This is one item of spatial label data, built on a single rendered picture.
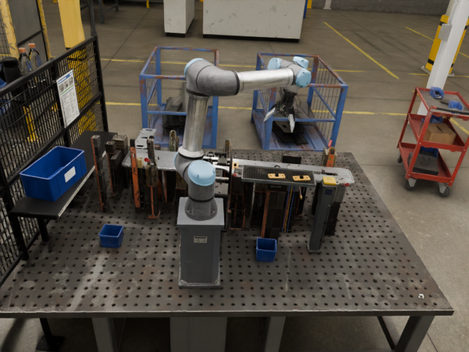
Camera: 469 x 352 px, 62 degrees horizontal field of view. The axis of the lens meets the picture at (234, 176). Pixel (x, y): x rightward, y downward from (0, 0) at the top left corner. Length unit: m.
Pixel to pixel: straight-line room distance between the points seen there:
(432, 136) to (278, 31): 6.60
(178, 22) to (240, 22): 1.48
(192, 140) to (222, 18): 8.39
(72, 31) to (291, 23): 7.93
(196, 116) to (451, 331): 2.30
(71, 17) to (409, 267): 2.45
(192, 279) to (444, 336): 1.84
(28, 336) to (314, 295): 1.78
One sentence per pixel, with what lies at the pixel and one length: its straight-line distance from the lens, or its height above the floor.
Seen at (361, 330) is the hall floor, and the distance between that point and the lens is 2.91.
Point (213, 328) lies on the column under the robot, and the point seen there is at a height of 0.45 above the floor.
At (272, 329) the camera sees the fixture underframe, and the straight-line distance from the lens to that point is 2.11.
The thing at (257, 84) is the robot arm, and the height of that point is 1.68.
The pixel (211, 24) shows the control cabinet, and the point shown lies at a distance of 10.03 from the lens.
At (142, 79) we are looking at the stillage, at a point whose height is 0.90.
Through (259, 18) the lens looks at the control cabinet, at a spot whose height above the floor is 0.52.
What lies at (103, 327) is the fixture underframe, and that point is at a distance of 2.10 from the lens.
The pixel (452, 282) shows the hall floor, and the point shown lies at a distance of 3.56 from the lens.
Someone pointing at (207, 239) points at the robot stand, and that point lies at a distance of 1.79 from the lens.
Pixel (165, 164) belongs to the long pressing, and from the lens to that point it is 2.34.
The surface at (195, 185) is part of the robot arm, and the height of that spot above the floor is 1.27.
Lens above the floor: 2.18
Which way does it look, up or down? 32 degrees down
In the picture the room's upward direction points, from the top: 4 degrees clockwise
